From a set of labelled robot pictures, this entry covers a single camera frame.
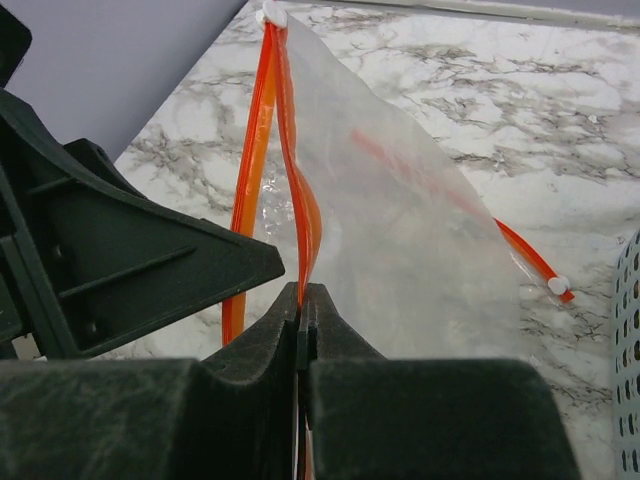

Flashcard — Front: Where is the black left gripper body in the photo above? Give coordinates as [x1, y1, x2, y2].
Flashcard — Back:
[0, 0, 51, 362]

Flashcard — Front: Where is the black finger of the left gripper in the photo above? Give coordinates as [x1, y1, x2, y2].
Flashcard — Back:
[1, 92, 284, 358]

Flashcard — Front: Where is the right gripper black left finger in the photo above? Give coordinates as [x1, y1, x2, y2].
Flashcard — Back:
[1, 283, 297, 479]

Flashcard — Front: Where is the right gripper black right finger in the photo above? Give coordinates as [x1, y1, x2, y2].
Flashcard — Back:
[300, 284, 580, 479]

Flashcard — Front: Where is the clear orange-zip bag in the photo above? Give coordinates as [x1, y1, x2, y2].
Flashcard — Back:
[221, 0, 576, 480]

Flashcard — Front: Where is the light blue plastic basket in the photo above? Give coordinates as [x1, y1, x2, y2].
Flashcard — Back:
[610, 232, 640, 479]

